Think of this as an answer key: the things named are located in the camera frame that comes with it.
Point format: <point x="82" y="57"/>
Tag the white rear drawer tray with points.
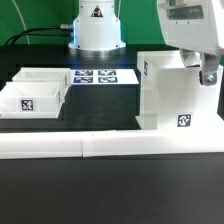
<point x="62" y="75"/>

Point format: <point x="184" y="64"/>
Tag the white drawer cabinet box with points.
<point x="171" y="95"/>

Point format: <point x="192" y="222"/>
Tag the white marker sheet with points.
<point x="104" y="77"/>

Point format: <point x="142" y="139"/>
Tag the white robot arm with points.
<point x="96" y="31"/>

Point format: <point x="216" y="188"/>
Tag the white front drawer tray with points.
<point x="31" y="100"/>

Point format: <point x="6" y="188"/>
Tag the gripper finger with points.
<point x="190" y="58"/>
<point x="209" y="68"/>

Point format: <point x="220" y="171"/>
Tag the white L-shaped foam barrier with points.
<point x="110" y="143"/>

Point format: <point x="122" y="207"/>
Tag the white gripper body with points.
<point x="196" y="25"/>

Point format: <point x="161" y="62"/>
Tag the white drawer tray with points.
<point x="31" y="100"/>
<point x="62" y="75"/>

